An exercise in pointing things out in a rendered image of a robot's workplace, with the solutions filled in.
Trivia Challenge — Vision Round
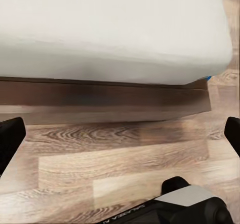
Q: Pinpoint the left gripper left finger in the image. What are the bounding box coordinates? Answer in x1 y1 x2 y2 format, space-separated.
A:
0 117 26 177

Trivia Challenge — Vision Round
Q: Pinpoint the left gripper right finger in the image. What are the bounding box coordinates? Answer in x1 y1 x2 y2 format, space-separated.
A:
224 116 240 157

